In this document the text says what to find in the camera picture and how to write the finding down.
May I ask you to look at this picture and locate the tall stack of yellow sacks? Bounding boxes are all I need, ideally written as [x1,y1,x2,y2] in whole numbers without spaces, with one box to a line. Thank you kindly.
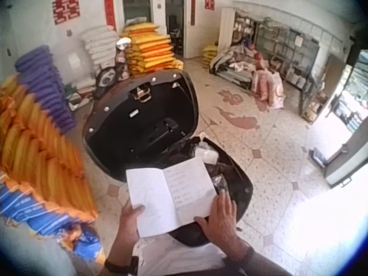
[120,22,185,78]

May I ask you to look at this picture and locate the black motorcycle storage box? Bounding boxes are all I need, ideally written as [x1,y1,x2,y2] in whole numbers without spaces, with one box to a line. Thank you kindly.
[82,70,254,248]

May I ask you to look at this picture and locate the small stack of yellow sacks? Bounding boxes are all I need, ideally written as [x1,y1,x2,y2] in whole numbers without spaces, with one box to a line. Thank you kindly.
[201,43,223,69]

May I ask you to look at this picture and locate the white booklet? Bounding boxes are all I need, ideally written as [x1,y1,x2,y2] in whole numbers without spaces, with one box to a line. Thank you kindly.
[125,156,218,239]

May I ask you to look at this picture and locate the small dark floor box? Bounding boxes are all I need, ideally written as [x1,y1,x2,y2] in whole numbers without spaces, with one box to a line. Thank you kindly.
[308,147,328,168]

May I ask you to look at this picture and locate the low rack with bags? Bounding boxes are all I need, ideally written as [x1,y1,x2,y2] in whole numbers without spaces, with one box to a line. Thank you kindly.
[209,45,266,89]

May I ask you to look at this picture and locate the large red wall poster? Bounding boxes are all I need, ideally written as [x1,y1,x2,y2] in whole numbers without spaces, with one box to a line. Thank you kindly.
[52,0,81,26]

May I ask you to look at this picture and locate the black wrist band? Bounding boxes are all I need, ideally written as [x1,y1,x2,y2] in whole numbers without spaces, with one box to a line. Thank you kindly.
[103,256,140,276]

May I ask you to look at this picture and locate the stack of orange sacks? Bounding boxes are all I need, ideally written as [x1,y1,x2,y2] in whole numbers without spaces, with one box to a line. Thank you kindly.
[0,74,99,225]

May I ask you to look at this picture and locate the stack of purple sacks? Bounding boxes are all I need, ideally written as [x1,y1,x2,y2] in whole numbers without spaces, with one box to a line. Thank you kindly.
[14,45,78,135]

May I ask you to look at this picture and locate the narrow red wall banner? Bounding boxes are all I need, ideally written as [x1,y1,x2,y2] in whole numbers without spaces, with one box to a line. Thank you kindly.
[103,0,116,28]

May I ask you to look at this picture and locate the grey metal door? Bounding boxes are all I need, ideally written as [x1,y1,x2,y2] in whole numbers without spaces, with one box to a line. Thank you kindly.
[324,114,368,189]

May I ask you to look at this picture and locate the stack of blue sacks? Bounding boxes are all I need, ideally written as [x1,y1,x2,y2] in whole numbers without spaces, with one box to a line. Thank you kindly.
[0,171,106,267]

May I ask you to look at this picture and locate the clear plastic bag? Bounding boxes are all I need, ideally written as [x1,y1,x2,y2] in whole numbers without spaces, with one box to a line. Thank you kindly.
[211,174,229,194]

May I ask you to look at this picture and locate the stack of white sacks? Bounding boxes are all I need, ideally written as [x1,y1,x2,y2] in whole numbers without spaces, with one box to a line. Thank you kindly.
[79,25,119,70]

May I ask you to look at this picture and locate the pink sacks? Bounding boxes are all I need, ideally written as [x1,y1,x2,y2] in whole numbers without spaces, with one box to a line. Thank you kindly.
[251,68,286,110]

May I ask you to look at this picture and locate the metal shelf rack with goods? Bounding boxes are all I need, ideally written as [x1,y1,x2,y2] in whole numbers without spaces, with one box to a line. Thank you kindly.
[218,7,320,89]

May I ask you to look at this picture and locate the person's left hand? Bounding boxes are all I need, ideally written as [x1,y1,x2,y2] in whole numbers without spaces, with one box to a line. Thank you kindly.
[118,202,146,248]

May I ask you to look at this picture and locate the glass display cabinet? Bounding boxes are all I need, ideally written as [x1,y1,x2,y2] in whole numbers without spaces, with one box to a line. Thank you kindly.
[298,71,330,125]

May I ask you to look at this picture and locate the white plastic packet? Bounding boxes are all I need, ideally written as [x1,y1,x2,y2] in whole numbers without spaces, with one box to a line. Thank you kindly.
[197,145,220,165]

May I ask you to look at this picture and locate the person's right hand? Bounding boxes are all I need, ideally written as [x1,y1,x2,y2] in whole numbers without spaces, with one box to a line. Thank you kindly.
[194,191,246,254]

